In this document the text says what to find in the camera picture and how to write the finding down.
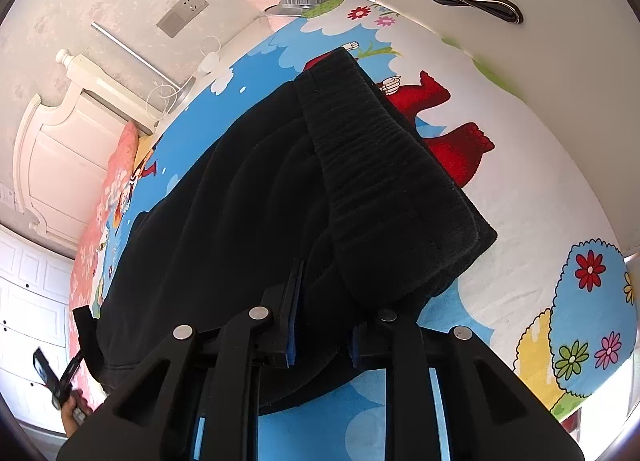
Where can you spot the blue cartoon bed sheet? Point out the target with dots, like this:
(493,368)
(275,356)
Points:
(553,297)

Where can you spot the black fleece pants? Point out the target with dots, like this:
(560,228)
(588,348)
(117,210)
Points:
(324,171)

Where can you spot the person's left hand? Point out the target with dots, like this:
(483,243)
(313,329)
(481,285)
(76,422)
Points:
(76,401)

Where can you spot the silver lamp pole with base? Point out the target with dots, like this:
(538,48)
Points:
(145,65)

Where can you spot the white charger with cable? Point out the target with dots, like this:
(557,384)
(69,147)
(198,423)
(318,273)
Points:
(210,48)

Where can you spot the white nightstand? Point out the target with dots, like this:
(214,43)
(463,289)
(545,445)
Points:
(230,53)

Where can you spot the black metal drawer handle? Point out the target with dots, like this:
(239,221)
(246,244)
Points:
(501,9)

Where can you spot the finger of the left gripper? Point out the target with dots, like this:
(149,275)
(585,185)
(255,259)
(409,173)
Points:
(89,346)

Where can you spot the white drawer cabinet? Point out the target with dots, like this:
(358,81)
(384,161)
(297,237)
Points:
(576,64)

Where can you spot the white wooden headboard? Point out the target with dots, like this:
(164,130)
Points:
(61,152)

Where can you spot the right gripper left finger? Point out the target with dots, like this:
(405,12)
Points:
(196,396)

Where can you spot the grey wall socket plate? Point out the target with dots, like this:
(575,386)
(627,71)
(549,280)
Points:
(180,15)

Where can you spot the white wardrobe doors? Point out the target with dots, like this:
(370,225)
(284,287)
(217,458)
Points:
(35,292)

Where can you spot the pink floral pillow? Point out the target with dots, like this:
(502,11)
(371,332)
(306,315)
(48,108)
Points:
(87,272)

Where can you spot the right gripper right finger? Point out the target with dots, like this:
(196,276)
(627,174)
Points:
(449,396)

